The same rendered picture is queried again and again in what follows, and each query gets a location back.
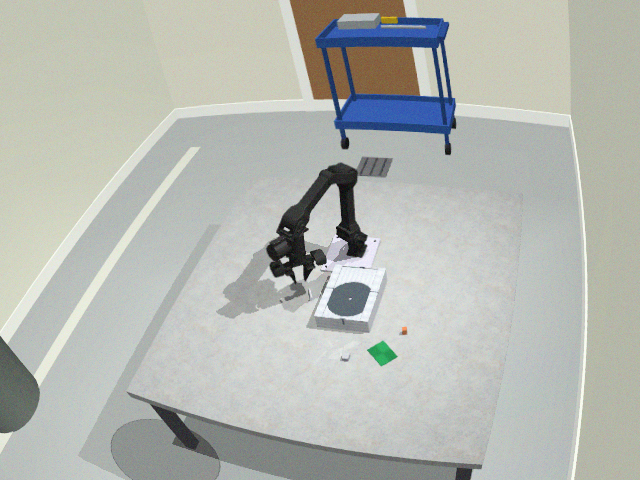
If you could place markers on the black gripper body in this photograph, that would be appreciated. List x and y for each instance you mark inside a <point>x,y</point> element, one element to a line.
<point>297,258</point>

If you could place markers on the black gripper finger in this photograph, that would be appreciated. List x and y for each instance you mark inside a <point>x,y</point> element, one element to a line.
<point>307,271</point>
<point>292,276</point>

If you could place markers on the dark grey round disc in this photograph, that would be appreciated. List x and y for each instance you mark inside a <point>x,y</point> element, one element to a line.
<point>340,303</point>

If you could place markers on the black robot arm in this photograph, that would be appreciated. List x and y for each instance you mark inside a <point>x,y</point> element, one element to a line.
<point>297,216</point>

